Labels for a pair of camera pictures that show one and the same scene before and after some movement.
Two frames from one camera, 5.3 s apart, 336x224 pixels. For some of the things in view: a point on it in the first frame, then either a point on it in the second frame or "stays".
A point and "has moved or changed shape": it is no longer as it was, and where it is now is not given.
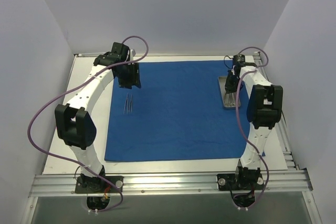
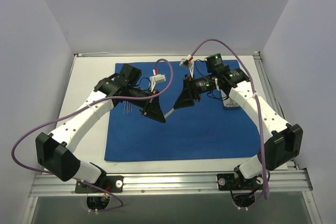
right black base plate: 229,182 stays
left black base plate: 98,186 stays
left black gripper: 128,77 -> 149,103
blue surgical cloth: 176,114 has moved or changed shape
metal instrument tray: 229,99 stays
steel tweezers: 126,102 stays
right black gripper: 231,83 -> 189,86
